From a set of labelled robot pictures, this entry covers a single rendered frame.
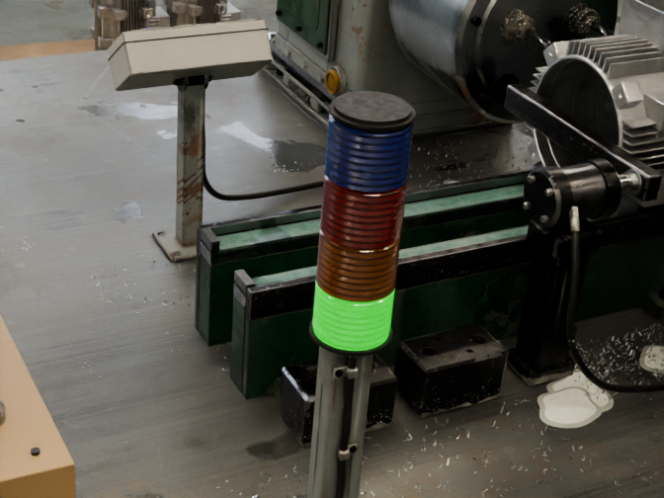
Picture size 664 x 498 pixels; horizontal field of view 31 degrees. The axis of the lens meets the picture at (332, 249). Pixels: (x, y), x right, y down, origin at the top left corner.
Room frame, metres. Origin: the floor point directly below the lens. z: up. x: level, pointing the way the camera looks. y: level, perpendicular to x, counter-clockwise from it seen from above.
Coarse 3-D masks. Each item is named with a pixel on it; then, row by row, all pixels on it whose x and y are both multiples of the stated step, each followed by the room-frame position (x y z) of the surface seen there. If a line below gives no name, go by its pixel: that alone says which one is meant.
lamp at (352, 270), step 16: (320, 240) 0.77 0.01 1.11; (320, 256) 0.77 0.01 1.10; (336, 256) 0.76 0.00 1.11; (352, 256) 0.75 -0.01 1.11; (368, 256) 0.75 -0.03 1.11; (384, 256) 0.76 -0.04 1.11; (320, 272) 0.77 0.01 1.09; (336, 272) 0.75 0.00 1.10; (352, 272) 0.75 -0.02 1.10; (368, 272) 0.75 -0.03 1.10; (384, 272) 0.76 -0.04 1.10; (320, 288) 0.77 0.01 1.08; (336, 288) 0.76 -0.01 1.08; (352, 288) 0.75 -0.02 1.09; (368, 288) 0.75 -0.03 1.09; (384, 288) 0.76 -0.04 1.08
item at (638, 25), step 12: (624, 0) 1.34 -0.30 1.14; (636, 0) 1.32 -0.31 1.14; (648, 0) 1.35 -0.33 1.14; (660, 0) 1.36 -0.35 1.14; (624, 12) 1.33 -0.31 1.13; (636, 12) 1.32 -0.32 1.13; (648, 12) 1.30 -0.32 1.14; (660, 12) 1.29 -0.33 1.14; (624, 24) 1.33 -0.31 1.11; (636, 24) 1.31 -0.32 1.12; (648, 24) 1.30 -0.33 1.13; (660, 24) 1.28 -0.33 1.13; (636, 36) 1.31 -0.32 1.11; (648, 36) 1.30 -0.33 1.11; (660, 36) 1.28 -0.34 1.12; (660, 48) 1.28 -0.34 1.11
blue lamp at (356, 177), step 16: (336, 128) 0.76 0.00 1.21; (352, 128) 0.81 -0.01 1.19; (336, 144) 0.76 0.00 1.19; (352, 144) 0.75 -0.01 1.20; (368, 144) 0.75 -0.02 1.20; (384, 144) 0.75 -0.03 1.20; (400, 144) 0.76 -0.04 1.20; (336, 160) 0.76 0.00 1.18; (352, 160) 0.75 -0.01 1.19; (368, 160) 0.75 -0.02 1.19; (384, 160) 0.75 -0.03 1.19; (400, 160) 0.76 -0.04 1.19; (336, 176) 0.76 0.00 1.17; (352, 176) 0.75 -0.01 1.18; (368, 176) 0.75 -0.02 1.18; (384, 176) 0.75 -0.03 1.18; (400, 176) 0.76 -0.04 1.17; (368, 192) 0.75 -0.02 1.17
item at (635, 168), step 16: (512, 96) 1.32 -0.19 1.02; (528, 96) 1.30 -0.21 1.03; (512, 112) 1.32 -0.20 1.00; (528, 112) 1.29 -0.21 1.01; (544, 112) 1.26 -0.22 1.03; (560, 112) 1.26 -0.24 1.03; (544, 128) 1.26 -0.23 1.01; (560, 128) 1.24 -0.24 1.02; (576, 128) 1.22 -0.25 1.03; (560, 144) 1.23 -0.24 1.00; (576, 144) 1.21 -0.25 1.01; (592, 144) 1.19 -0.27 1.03; (608, 144) 1.18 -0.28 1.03; (608, 160) 1.16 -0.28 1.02; (624, 160) 1.15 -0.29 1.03; (640, 176) 1.12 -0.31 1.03; (656, 176) 1.12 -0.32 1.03; (640, 192) 1.11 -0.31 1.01; (656, 192) 1.12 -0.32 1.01
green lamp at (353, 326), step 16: (320, 304) 0.76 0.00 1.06; (336, 304) 0.75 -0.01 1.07; (352, 304) 0.75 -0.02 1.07; (368, 304) 0.75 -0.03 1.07; (384, 304) 0.76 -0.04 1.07; (320, 320) 0.76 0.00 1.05; (336, 320) 0.75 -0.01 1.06; (352, 320) 0.75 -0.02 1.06; (368, 320) 0.75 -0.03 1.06; (384, 320) 0.76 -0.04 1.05; (320, 336) 0.76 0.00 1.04; (336, 336) 0.75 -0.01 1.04; (352, 336) 0.75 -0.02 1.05; (368, 336) 0.75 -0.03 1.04; (384, 336) 0.77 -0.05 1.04
